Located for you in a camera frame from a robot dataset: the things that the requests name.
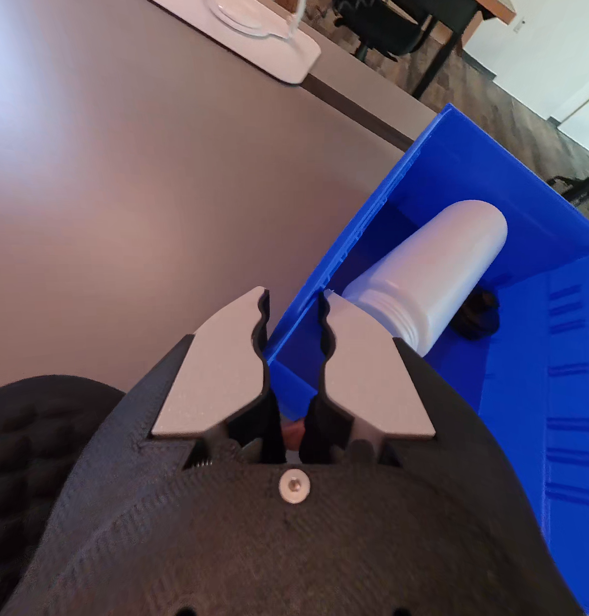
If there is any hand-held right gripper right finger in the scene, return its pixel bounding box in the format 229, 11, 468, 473
298, 291, 437, 465

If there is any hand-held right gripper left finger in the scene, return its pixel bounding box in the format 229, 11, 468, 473
151, 286, 288, 465

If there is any black bottle lid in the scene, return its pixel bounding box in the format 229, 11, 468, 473
451, 286, 499, 340

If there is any white plastic bottle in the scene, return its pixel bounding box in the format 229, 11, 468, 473
340, 200, 509, 359

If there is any blue plastic bin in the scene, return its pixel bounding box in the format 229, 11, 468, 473
264, 103, 589, 616

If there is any black quilted pad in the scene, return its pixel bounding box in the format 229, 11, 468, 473
0, 375, 126, 616

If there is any black office chair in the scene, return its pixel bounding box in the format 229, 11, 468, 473
547, 154, 589, 227
333, 0, 435, 61

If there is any white board stand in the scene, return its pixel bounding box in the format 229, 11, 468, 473
150, 0, 322, 86

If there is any wooden top desk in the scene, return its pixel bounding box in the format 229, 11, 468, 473
410, 0, 519, 99

